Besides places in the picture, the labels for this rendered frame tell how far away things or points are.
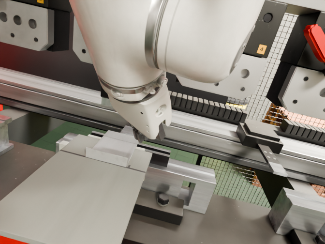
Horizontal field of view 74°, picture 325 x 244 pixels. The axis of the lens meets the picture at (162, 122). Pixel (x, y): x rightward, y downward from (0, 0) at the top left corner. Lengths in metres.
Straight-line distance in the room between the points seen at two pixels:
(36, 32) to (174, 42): 0.37
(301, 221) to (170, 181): 0.32
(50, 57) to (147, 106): 0.92
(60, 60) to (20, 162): 0.58
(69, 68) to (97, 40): 0.91
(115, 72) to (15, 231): 0.24
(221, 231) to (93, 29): 0.49
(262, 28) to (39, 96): 0.74
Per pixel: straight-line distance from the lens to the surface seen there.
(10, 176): 0.63
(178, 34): 0.17
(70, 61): 1.10
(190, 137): 0.76
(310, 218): 0.64
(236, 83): 0.42
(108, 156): 0.44
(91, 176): 0.41
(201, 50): 0.16
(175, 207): 0.53
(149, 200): 0.52
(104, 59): 0.21
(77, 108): 0.82
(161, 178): 0.52
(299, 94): 0.46
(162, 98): 0.28
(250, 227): 0.62
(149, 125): 0.30
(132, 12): 0.17
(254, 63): 0.42
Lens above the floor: 1.26
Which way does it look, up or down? 23 degrees down
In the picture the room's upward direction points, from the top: 13 degrees clockwise
